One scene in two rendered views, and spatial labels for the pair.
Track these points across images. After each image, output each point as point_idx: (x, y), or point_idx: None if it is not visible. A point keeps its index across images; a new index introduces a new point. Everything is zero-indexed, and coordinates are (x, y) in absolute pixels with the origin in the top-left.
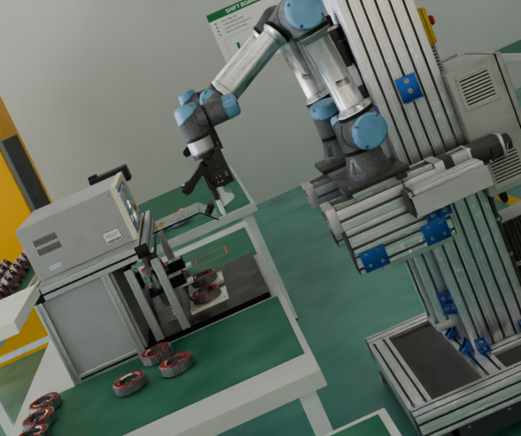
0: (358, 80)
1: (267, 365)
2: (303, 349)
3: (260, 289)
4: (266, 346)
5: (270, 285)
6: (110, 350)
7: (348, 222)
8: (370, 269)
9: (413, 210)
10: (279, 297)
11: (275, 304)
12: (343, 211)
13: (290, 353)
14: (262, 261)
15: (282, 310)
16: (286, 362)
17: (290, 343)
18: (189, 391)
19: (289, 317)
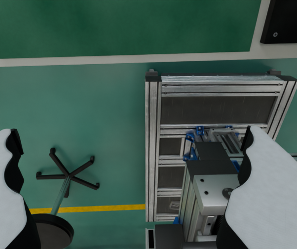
0: None
1: None
2: (12, 58)
3: None
4: (63, 10)
5: None
6: None
7: (193, 197)
8: (191, 152)
9: (158, 232)
10: (240, 53)
11: (213, 44)
12: (197, 212)
13: (10, 41)
14: None
15: (178, 51)
16: None
17: (42, 46)
18: None
19: (139, 56)
